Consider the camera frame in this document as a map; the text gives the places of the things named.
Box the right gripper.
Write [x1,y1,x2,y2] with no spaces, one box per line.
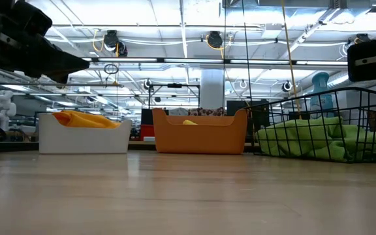
[347,32,376,82]

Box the orange towel with white tag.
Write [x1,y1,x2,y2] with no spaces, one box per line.
[64,110,122,129]

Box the clear bottle with blue cap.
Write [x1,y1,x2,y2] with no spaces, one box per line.
[309,71,335,119]

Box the white plastic basket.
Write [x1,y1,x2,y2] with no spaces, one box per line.
[38,112,133,155]

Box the red box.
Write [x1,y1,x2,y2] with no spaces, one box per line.
[140,123,155,142]

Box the long ceiling light bar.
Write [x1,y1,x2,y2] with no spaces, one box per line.
[82,57,349,66]

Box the white round column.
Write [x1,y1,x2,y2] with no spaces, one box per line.
[200,69,225,110]

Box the floral patterned cushion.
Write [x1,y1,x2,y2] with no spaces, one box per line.
[187,106,227,117]

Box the orange plastic basket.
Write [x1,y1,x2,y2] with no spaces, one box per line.
[151,108,248,155]

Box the black hanging cable loop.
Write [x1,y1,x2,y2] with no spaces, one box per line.
[104,63,119,75]

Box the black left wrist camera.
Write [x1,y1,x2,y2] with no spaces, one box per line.
[11,0,54,39]

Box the black wire basket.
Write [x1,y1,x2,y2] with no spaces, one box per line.
[245,87,376,163]

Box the yellow hanging cable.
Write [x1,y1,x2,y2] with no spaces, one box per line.
[280,0,302,119]

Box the black aluminium rig frame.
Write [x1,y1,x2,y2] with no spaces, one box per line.
[0,140,260,154]

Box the black metal frame stand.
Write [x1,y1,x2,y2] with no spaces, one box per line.
[148,83,201,106]

